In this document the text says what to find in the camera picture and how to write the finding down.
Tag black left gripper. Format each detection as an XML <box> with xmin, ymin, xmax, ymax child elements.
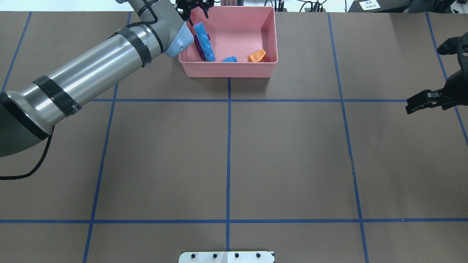
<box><xmin>175</xmin><ymin>0</ymin><xmax>215</xmax><ymax>19</ymax></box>

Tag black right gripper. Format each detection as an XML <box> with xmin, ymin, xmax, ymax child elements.
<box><xmin>405</xmin><ymin>33</ymin><xmax>468</xmax><ymax>114</ymax></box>

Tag purple toy block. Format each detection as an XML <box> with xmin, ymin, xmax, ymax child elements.
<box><xmin>194</xmin><ymin>34</ymin><xmax>216</xmax><ymax>62</ymax></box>

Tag long blue toy block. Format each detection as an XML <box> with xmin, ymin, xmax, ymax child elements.
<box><xmin>193</xmin><ymin>22</ymin><xmax>216</xmax><ymax>62</ymax></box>

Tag small blue toy block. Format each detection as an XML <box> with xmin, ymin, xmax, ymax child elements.
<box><xmin>222</xmin><ymin>56</ymin><xmax>237</xmax><ymax>62</ymax></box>

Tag orange toy block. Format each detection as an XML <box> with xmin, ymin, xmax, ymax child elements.
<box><xmin>248</xmin><ymin>49</ymin><xmax>266</xmax><ymax>62</ymax></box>

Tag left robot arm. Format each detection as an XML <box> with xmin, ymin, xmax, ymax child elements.
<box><xmin>1</xmin><ymin>0</ymin><xmax>215</xmax><ymax>157</ymax></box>

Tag pink plastic box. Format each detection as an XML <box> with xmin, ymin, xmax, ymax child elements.
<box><xmin>179</xmin><ymin>5</ymin><xmax>279</xmax><ymax>78</ymax></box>

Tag white mounting plate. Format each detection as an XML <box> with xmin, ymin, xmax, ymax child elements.
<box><xmin>178</xmin><ymin>251</ymin><xmax>275</xmax><ymax>263</ymax></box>

